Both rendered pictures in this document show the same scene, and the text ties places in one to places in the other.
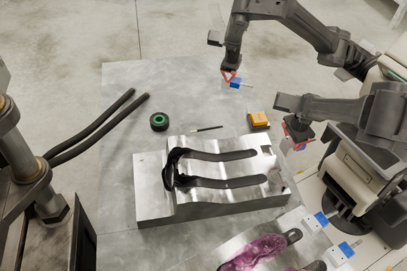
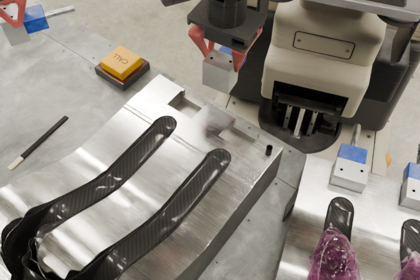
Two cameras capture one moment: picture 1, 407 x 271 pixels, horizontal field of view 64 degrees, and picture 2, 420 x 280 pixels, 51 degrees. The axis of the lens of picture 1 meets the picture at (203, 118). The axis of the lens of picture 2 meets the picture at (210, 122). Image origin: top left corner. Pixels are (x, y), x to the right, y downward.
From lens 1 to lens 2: 0.48 m
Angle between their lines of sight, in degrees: 26
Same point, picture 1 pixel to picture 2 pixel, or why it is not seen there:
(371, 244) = not seen: hidden behind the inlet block
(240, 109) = (75, 66)
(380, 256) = (371, 150)
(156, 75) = not seen: outside the picture
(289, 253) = (364, 251)
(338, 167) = (294, 62)
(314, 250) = (385, 214)
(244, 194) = (215, 210)
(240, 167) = (167, 167)
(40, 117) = not seen: outside the picture
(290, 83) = (99, 5)
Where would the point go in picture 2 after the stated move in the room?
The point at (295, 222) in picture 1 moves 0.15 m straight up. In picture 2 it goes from (323, 190) to (348, 134)
